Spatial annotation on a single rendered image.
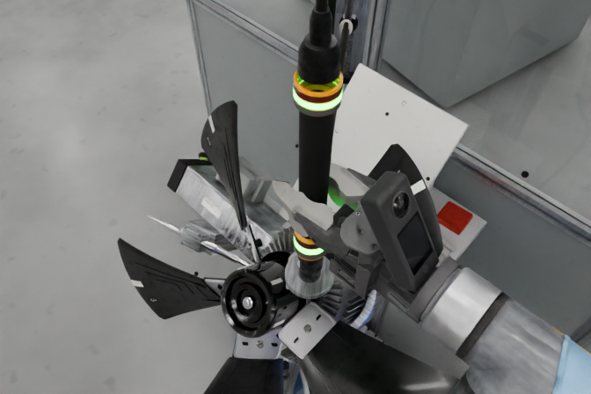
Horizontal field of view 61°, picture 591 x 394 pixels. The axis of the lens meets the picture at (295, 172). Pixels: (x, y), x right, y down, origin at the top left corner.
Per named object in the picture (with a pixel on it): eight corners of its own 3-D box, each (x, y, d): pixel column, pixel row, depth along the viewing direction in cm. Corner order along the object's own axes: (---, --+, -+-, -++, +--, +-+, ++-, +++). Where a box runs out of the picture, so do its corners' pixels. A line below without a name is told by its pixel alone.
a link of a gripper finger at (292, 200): (259, 222, 59) (326, 260, 56) (257, 192, 55) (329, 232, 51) (275, 204, 61) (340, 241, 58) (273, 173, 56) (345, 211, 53)
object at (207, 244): (266, 277, 102) (149, 219, 120) (268, 266, 101) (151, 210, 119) (259, 279, 100) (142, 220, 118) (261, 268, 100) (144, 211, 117)
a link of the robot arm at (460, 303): (467, 335, 43) (514, 273, 47) (423, 301, 45) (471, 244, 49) (447, 364, 49) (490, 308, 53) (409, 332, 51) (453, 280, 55)
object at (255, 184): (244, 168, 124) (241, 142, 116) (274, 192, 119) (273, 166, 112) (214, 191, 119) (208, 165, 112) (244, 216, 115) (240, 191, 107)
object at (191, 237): (187, 241, 114) (191, 225, 113) (206, 251, 111) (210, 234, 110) (179, 243, 111) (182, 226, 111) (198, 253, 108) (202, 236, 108)
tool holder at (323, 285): (291, 240, 76) (290, 202, 68) (338, 247, 75) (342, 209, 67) (280, 295, 70) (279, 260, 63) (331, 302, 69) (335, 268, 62)
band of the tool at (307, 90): (297, 84, 47) (297, 60, 45) (342, 89, 47) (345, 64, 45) (289, 116, 45) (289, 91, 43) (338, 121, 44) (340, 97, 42)
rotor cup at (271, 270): (244, 293, 101) (200, 309, 90) (275, 235, 97) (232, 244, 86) (295, 342, 95) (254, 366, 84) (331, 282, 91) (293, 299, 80)
